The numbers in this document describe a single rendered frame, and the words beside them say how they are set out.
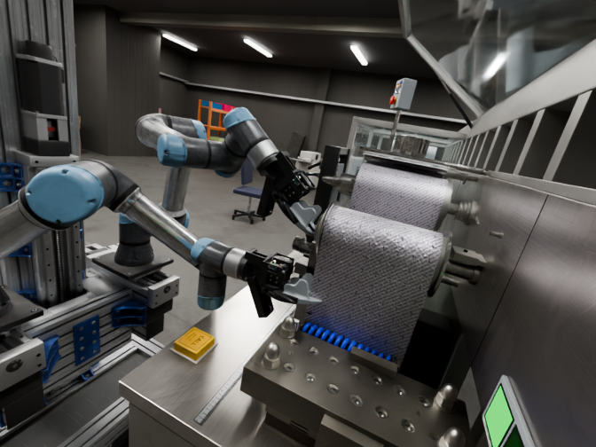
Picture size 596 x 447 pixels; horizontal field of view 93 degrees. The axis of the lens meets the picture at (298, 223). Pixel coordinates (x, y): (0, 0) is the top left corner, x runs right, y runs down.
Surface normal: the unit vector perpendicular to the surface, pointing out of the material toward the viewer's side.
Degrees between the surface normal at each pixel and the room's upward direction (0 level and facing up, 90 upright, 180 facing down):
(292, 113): 90
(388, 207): 92
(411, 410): 0
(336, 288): 90
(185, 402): 0
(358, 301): 90
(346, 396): 0
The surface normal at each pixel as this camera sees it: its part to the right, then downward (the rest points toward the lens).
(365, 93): -0.41, 0.20
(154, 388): 0.18, -0.94
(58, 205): 0.33, 0.26
